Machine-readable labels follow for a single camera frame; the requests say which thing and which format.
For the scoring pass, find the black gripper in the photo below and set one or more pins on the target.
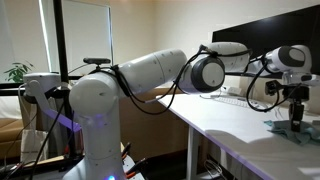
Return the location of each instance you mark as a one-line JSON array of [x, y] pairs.
[[296, 93]]

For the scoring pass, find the blue terry towel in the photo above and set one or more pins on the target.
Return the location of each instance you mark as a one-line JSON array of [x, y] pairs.
[[283, 130]]

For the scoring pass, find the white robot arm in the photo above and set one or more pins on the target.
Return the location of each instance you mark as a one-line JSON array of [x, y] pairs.
[[100, 100]]

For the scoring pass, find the white robot base platform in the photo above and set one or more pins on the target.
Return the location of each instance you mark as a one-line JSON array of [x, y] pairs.
[[128, 163]]

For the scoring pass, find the white desk leg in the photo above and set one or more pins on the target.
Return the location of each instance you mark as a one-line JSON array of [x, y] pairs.
[[192, 153]]

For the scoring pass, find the white keyboard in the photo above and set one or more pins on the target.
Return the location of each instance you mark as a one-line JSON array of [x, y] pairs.
[[233, 101]]

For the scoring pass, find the large black monitor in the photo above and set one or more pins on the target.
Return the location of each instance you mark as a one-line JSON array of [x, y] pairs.
[[260, 30]]

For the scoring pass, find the white window blind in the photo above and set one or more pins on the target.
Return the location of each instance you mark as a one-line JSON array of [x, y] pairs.
[[86, 33]]

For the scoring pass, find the black vertical pole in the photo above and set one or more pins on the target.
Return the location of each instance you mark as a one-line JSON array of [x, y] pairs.
[[60, 33]]

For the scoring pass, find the white paper bag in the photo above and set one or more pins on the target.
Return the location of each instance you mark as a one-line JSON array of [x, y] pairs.
[[33, 146]]

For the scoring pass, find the green potted plant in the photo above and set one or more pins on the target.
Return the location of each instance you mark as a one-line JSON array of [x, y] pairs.
[[18, 71]]

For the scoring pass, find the brown sofa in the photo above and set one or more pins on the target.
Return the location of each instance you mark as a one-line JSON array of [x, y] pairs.
[[10, 133]]

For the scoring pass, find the black horizontal bar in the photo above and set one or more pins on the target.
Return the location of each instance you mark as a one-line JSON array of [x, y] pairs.
[[10, 85]]

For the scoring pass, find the white cushion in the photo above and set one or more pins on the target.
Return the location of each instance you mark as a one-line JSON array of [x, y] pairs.
[[8, 106]]

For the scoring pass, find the black bar camera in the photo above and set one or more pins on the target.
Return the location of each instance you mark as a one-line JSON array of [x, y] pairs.
[[96, 60]]

